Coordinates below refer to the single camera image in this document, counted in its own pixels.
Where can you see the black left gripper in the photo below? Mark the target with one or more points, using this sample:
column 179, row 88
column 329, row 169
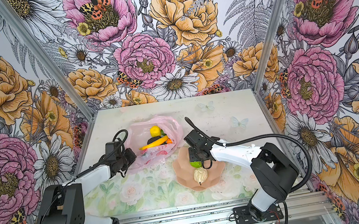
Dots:
column 128, row 152

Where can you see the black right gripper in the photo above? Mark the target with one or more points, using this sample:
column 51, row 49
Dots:
column 191, row 154

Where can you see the pale fake garlic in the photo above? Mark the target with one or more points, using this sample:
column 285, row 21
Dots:
column 200, row 175

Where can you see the pink printed plastic bag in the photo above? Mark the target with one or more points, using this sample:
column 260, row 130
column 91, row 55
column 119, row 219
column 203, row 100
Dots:
column 139, row 135

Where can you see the dark green fake avocado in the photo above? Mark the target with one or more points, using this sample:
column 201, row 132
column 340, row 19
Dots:
column 153, row 139

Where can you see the yellow fake lemon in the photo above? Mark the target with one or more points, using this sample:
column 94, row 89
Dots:
column 155, row 131

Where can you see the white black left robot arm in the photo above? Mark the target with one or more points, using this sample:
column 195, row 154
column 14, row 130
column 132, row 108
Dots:
column 64, row 203

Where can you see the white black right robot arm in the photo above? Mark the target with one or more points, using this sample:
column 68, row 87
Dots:
column 276, row 174

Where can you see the yellow fake banana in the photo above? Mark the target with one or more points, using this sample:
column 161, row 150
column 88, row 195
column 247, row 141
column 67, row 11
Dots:
column 156, row 143

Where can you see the pink round plate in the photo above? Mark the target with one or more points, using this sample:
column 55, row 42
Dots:
column 184, row 172

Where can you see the aluminium left corner post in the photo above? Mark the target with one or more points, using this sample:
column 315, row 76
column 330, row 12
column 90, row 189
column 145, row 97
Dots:
column 12, row 18

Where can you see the aluminium corner post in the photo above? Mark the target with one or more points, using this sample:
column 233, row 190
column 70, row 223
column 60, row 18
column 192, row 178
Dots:
column 12, row 18
column 268, row 43

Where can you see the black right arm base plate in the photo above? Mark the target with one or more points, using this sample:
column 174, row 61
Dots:
column 251, row 215

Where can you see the aluminium right corner post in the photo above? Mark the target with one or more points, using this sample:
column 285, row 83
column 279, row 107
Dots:
column 268, row 43

